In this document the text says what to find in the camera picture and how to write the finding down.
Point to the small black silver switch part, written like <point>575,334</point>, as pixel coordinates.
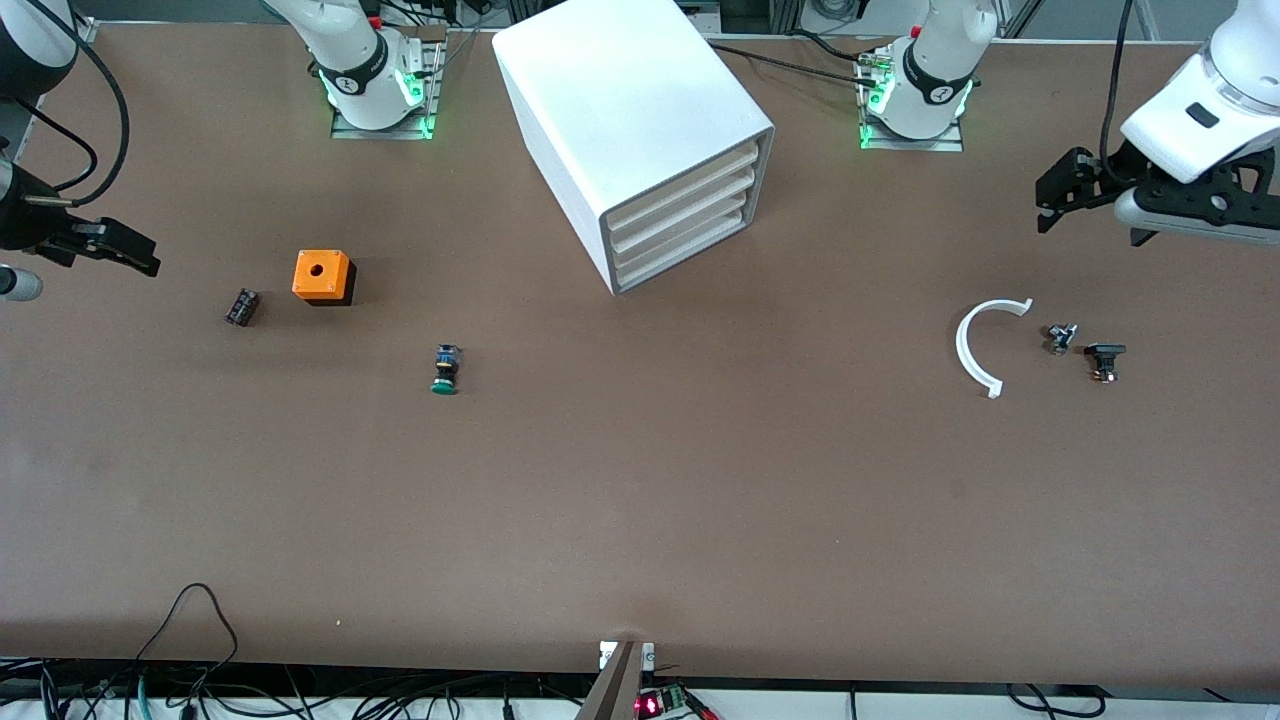
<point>1060,337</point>

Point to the circuit board with red light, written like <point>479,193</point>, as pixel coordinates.
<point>670,703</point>

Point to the orange box with hole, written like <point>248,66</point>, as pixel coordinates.
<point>320,275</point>

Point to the white plastic tray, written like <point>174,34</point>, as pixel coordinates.
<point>680,206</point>

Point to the small black contact block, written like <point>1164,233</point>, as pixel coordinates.
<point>242,307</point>

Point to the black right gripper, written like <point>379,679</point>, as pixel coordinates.
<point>22,222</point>

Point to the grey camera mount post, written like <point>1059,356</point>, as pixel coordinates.
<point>612,690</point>

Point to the green mushroom push button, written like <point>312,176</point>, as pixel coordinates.
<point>446,370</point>

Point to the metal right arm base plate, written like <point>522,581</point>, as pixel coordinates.
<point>432,95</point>

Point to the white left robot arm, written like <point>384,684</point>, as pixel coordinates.
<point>940,60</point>

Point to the white curved plastic arc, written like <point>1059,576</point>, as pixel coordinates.
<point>963,345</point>

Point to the black push button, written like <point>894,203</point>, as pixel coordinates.
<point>1104,357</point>

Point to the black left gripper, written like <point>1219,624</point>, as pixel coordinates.
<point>1103,178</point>

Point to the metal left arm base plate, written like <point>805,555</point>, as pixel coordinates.
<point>915,144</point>

